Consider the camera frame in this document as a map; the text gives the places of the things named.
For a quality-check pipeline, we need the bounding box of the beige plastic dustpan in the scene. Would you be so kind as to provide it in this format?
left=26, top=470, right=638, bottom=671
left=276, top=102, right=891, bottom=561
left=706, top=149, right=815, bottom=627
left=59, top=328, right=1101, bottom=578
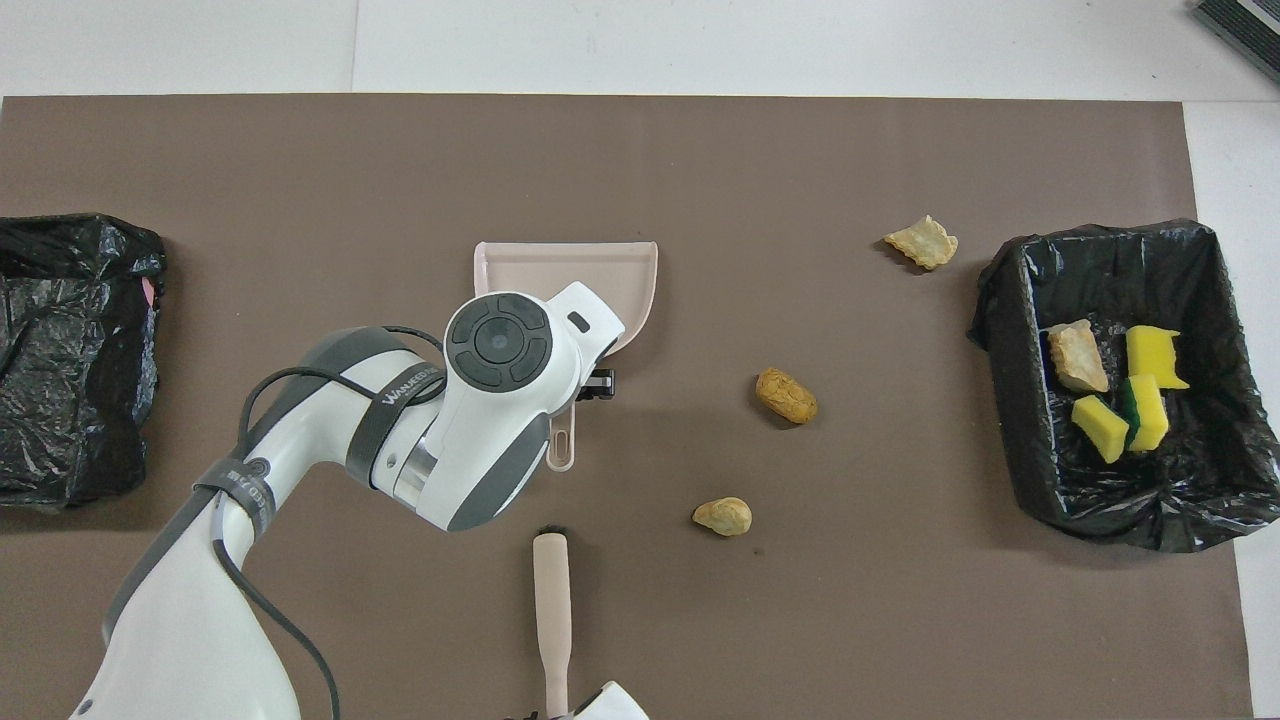
left=473, top=241, right=659, bottom=472

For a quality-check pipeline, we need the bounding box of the pale yellow foam lump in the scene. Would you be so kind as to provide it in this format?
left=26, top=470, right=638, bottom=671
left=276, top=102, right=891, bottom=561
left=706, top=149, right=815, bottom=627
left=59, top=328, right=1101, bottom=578
left=692, top=498, right=753, bottom=537

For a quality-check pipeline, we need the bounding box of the beige hand brush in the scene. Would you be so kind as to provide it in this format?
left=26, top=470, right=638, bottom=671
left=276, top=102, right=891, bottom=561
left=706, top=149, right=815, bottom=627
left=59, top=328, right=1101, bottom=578
left=532, top=525, right=573, bottom=720

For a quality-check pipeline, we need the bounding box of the tan crinkled foam scrap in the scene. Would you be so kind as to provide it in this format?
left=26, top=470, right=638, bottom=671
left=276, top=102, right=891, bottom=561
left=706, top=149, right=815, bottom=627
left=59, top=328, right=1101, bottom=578
left=884, top=215, right=959, bottom=271

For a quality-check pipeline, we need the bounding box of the pale beige foam chunk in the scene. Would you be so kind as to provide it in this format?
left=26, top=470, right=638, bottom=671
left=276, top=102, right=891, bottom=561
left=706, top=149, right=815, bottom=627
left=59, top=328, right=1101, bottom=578
left=1046, top=320, right=1111, bottom=394

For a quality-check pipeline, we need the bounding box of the small yellow sponge piece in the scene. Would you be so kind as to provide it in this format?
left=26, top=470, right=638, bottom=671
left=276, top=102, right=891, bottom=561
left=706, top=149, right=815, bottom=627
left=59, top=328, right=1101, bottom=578
left=1071, top=394, right=1131, bottom=465

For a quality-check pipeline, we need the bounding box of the green and yellow sponge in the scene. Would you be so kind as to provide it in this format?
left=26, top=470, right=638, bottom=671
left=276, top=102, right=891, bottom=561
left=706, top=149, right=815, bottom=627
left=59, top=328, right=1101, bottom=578
left=1118, top=374, right=1171, bottom=453

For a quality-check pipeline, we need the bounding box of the notched yellow sponge piece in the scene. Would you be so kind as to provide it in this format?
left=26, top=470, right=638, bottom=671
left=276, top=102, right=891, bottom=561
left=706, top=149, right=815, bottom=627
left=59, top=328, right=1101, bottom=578
left=1126, top=325, right=1192, bottom=391

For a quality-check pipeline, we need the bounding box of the black bag bin, pink patch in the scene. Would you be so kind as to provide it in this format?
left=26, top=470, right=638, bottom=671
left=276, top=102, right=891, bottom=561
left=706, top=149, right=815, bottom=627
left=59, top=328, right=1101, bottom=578
left=0, top=213, right=168, bottom=511

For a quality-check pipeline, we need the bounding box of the black bag lined bin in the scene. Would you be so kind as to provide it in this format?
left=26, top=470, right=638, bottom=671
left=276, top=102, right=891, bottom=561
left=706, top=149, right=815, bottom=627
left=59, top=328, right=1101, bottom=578
left=966, top=219, right=1280, bottom=554

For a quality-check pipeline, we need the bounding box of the brown cork-like foam lump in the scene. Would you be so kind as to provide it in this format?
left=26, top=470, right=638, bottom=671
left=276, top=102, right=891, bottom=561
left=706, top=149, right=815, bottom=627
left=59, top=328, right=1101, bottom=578
left=755, top=367, right=819, bottom=425

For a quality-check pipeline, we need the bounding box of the brown table mat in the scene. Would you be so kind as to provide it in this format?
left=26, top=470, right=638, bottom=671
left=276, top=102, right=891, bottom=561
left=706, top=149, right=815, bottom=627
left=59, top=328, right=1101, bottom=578
left=0, top=95, right=1256, bottom=720

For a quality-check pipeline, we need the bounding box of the grey ribbed device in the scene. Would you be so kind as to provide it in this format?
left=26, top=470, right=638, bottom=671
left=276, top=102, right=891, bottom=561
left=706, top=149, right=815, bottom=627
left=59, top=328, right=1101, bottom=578
left=1192, top=0, right=1280, bottom=86

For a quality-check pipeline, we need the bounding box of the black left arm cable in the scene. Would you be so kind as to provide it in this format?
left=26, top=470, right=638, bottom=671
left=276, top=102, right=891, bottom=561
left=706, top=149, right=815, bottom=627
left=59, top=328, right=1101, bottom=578
left=210, top=325, right=446, bottom=720

